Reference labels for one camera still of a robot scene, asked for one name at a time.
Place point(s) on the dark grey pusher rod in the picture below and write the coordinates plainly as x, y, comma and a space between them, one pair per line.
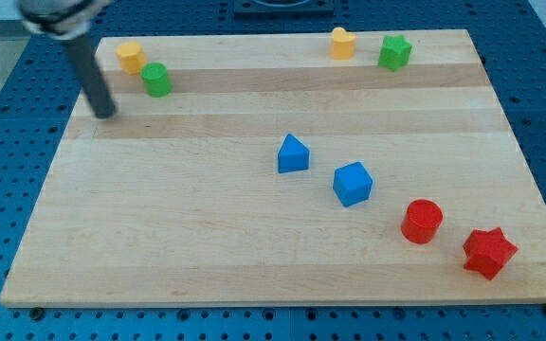
81, 55

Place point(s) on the green star block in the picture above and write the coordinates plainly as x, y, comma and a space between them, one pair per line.
395, 52

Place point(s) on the red star block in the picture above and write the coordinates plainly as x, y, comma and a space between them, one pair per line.
487, 252

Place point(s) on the yellow hexagon block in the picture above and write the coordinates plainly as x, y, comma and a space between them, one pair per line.
131, 57

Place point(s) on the green cylinder block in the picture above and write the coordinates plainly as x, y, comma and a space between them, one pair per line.
156, 80

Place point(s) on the blue triangle block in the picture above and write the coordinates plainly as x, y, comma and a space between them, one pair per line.
293, 155

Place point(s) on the yellow heart block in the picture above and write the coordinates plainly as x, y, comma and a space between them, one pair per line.
343, 44

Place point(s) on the wooden board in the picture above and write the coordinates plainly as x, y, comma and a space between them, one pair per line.
177, 201

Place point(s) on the blue cube block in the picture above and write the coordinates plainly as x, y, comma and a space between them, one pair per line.
352, 184

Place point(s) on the red cylinder block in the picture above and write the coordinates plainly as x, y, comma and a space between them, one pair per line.
421, 221

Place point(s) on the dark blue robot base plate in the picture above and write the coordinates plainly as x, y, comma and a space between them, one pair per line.
248, 8

